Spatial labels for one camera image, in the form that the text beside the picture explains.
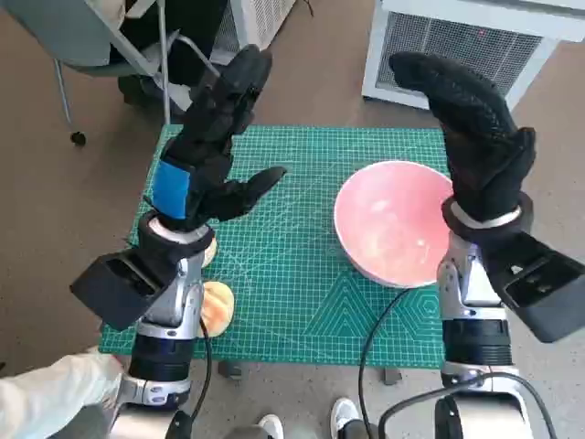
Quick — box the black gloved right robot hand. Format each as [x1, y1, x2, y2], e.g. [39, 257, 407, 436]
[388, 51, 537, 223]

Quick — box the black left robot hand, blue tape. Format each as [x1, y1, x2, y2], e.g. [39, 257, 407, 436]
[144, 44, 288, 234]

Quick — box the long orange striped toy bread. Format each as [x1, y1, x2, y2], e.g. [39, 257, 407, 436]
[200, 232, 219, 269]

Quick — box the pink bowl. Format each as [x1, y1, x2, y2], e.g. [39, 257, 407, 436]
[333, 160, 456, 289]

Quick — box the round toy bread bun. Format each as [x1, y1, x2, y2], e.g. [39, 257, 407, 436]
[200, 281, 237, 338]

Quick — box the white air unit with grille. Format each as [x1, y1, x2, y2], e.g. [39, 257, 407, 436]
[360, 0, 585, 111]

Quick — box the seated person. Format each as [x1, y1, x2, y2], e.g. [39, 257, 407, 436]
[109, 0, 229, 113]

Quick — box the green cutting mat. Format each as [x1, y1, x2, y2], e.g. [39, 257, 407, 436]
[98, 123, 453, 369]

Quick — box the white cabinet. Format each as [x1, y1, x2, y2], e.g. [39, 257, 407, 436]
[212, 0, 298, 65]

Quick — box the grey chair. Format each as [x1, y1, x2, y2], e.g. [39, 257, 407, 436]
[0, 0, 220, 146]

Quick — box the white plastic bag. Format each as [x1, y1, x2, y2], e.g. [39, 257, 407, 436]
[0, 347, 124, 439]

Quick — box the person with white shoes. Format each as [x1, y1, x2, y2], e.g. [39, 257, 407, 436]
[228, 396, 380, 439]

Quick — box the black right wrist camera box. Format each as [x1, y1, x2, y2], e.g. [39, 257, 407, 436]
[479, 232, 585, 344]

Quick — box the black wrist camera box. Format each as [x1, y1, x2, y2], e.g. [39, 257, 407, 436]
[479, 232, 585, 344]
[69, 249, 177, 333]

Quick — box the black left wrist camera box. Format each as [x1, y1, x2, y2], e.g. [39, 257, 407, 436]
[69, 249, 177, 333]

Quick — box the looped black right arm cable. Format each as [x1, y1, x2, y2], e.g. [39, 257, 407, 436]
[378, 370, 558, 439]

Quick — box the long black right arm cable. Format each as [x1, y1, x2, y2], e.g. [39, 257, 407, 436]
[357, 285, 415, 439]

